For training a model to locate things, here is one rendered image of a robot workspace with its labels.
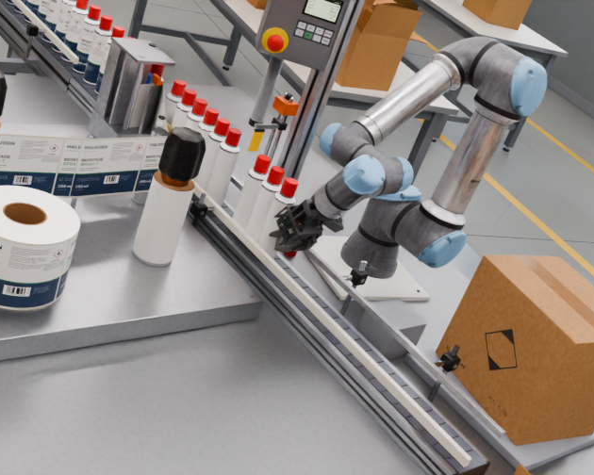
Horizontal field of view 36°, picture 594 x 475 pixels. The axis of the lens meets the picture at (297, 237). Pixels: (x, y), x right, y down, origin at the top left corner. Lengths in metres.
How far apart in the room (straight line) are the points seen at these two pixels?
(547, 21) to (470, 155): 7.01
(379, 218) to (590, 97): 6.42
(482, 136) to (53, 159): 0.95
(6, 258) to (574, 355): 1.08
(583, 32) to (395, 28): 5.04
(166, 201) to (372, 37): 2.08
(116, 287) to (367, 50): 2.20
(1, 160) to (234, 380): 0.65
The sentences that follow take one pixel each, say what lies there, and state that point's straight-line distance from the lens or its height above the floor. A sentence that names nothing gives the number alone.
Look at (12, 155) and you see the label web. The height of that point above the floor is 1.02.
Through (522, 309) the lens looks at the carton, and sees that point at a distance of 1.90.
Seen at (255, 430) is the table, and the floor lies 0.83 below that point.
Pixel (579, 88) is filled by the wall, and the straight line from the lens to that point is 8.66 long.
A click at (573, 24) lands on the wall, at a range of 8.85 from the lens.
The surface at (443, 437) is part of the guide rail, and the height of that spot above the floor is 0.91.
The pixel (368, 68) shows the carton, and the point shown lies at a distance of 3.86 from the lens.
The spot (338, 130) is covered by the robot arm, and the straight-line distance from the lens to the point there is 1.98.
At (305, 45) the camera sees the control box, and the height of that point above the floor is 1.34.
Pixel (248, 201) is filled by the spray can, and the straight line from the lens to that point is 2.11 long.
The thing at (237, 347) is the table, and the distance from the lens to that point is 1.87.
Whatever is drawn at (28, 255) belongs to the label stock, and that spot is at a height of 1.00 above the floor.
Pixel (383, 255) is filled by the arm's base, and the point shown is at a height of 0.90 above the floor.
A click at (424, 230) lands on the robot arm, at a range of 2.16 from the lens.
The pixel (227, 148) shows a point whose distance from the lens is 2.18.
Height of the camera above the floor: 1.89
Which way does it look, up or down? 27 degrees down
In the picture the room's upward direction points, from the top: 21 degrees clockwise
